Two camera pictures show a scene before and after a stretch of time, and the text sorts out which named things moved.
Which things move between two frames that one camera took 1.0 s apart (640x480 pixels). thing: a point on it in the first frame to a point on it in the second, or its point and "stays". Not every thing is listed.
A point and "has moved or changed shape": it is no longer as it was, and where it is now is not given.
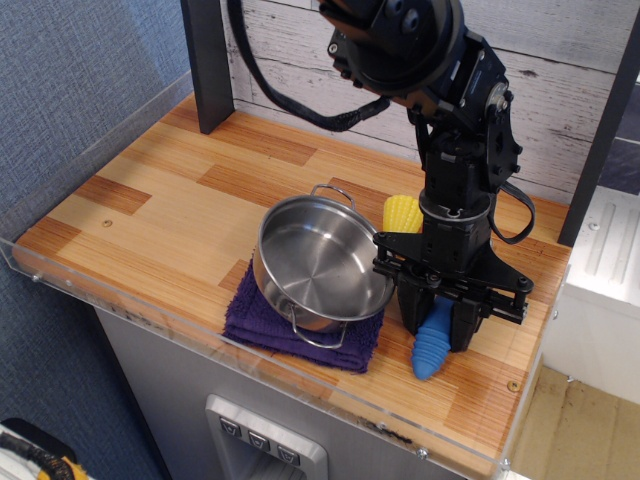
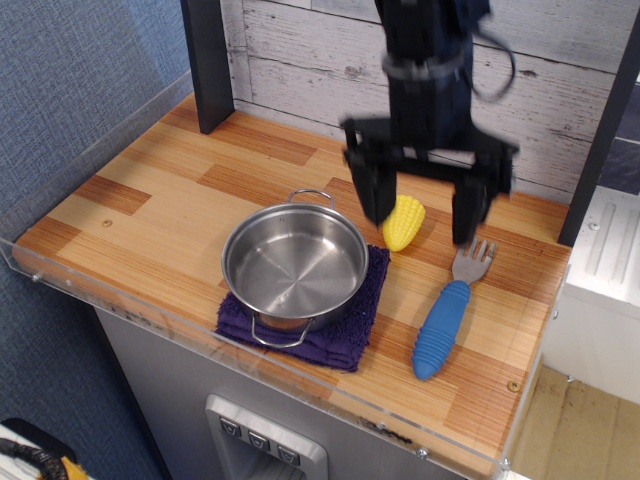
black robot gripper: [451, 258] to [431, 128]
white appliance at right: [593, 335] stays
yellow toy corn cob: [402, 214] stays
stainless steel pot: [313, 259] has moved or changed shape
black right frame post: [603, 138] stays
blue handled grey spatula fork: [433, 341] stays
